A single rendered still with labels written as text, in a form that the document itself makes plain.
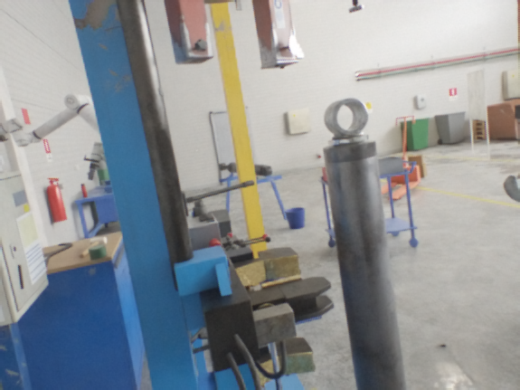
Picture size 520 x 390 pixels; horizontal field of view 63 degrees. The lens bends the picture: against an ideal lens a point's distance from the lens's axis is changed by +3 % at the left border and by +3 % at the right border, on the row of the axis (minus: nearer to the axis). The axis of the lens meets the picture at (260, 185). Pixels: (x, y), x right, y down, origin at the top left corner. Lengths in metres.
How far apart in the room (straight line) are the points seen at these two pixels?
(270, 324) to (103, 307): 1.68
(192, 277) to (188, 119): 10.99
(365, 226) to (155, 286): 0.84
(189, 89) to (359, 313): 10.99
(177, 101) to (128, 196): 10.86
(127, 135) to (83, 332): 1.71
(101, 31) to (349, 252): 1.23
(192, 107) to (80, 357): 9.98
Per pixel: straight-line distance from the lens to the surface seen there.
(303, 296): 1.50
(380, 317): 1.85
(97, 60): 1.56
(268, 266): 1.91
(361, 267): 1.76
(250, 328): 1.37
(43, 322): 2.98
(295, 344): 2.17
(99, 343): 2.99
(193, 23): 1.52
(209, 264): 1.44
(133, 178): 1.53
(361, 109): 1.71
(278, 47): 1.70
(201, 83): 12.44
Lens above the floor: 1.61
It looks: 8 degrees down
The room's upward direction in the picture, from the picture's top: 9 degrees counter-clockwise
